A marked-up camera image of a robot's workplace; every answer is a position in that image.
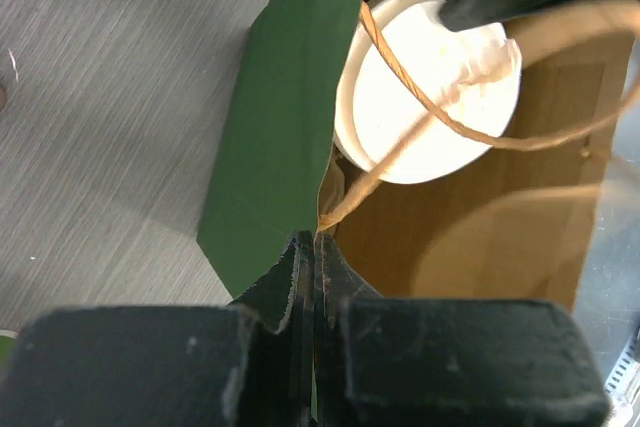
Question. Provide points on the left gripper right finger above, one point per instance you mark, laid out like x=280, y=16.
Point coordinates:
x=445, y=362

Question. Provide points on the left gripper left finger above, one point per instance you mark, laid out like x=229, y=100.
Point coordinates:
x=247, y=363

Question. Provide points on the green paper bag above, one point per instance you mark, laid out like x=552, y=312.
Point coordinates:
x=515, y=223

